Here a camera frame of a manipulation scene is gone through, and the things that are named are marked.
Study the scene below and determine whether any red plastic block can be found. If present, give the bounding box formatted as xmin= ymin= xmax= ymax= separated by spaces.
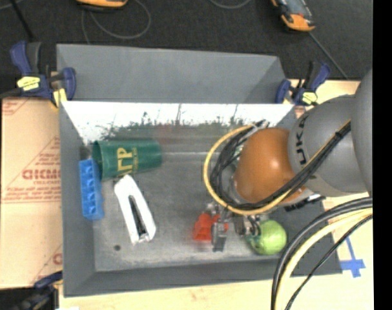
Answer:
xmin=192 ymin=212 xmax=231 ymax=242

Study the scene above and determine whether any green ball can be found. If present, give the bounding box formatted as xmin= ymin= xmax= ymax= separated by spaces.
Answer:
xmin=248 ymin=219 xmax=288 ymax=256

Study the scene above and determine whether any grey metal bin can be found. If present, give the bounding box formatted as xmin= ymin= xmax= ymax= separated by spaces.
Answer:
xmin=56 ymin=43 xmax=342 ymax=297

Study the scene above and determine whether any brown cardboard board red print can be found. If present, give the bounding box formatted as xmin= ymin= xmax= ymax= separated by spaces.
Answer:
xmin=0 ymin=96 xmax=65 ymax=291

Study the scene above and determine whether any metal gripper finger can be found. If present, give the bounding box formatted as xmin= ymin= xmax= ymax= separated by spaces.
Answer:
xmin=211 ymin=222 xmax=229 ymax=253

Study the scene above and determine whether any dark green cup yellow print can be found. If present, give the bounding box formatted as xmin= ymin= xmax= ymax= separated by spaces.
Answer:
xmin=91 ymin=138 xmax=163 ymax=183

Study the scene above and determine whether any white stapler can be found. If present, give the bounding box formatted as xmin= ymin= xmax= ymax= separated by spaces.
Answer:
xmin=113 ymin=174 xmax=158 ymax=246

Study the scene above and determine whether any black cylinder on white bracket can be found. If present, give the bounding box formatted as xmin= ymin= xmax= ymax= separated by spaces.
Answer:
xmin=284 ymin=194 xmax=326 ymax=212

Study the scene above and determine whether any blue plastic block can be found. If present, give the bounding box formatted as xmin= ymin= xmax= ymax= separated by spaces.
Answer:
xmin=77 ymin=158 xmax=105 ymax=222

